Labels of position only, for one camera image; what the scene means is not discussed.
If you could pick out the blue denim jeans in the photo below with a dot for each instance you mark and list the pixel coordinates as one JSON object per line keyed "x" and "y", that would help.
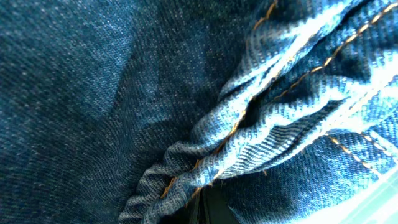
{"x": 194, "y": 111}

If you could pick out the clear plastic storage bin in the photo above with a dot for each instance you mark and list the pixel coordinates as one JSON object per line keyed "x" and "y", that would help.
{"x": 376, "y": 205}

